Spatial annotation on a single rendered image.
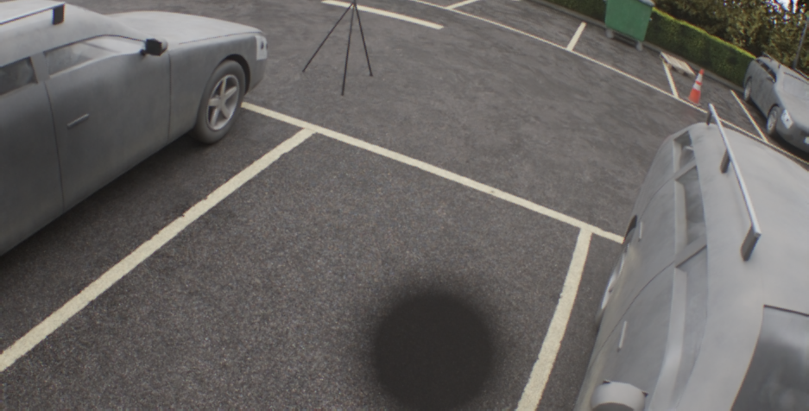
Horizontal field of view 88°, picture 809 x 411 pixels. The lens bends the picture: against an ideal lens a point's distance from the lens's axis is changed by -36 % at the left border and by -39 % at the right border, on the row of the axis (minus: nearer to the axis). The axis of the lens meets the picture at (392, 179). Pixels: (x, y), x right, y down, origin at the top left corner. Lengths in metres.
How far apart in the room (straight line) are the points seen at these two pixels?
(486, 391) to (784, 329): 1.75
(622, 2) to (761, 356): 12.34
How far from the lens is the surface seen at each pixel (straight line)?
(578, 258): 4.20
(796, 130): 11.24
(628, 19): 13.73
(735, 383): 1.68
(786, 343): 1.82
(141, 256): 3.48
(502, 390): 3.00
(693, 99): 10.76
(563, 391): 3.12
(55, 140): 3.22
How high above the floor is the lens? 2.12
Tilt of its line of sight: 28 degrees down
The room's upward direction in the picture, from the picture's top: 11 degrees clockwise
